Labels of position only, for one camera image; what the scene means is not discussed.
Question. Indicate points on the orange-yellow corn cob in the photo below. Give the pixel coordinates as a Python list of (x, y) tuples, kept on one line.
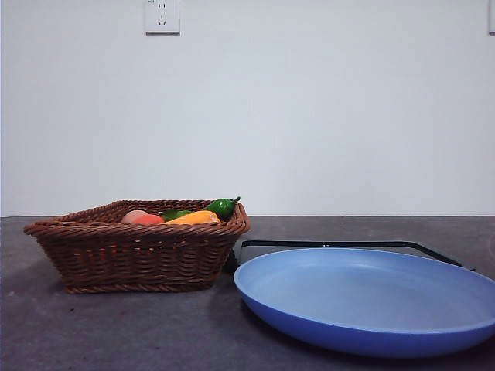
[(197, 217)]

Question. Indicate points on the blue round plate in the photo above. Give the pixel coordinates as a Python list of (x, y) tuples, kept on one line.
[(363, 301)]

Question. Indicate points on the brown wicker basket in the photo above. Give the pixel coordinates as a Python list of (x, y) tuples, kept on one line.
[(135, 259)]

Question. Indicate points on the green chili pepper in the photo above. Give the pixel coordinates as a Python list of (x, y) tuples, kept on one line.
[(221, 206)]

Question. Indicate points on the black rectangular tray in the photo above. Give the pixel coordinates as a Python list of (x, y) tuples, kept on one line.
[(309, 244)]

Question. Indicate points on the orange carrot with green leaves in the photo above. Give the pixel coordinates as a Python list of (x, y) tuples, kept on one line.
[(149, 220)]

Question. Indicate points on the beige egg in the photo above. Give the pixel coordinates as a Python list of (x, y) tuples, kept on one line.
[(131, 216)]

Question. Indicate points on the white wall socket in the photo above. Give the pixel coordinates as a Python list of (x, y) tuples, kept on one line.
[(162, 17)]

